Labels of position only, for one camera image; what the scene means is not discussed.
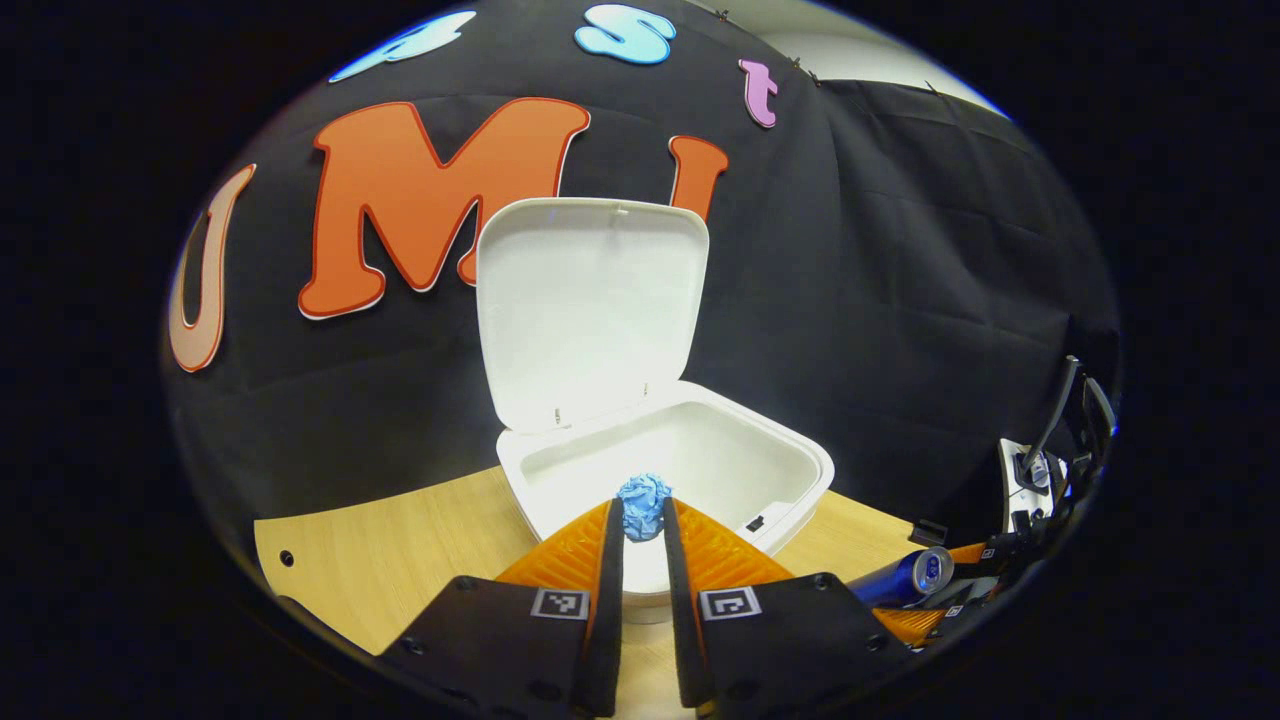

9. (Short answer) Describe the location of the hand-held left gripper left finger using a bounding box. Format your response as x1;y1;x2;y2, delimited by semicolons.
375;497;626;719

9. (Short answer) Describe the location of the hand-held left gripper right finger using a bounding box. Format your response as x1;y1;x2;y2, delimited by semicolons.
662;497;916;713

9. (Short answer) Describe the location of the blue pop can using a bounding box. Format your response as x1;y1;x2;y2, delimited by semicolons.
845;546;956;609

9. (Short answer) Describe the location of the blue paper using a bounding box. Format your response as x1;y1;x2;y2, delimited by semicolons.
616;473;673;543

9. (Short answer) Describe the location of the white desktop garbage bin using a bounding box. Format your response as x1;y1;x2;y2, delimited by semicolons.
475;197;836;626

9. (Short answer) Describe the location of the wooden desktop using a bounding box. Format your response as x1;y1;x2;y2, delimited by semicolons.
252;465;961;720

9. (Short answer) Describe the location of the white power strip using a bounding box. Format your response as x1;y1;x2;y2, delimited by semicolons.
998;438;1053;533

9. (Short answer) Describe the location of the black articulated stand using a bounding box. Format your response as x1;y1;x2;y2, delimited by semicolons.
1020;355;1116;481

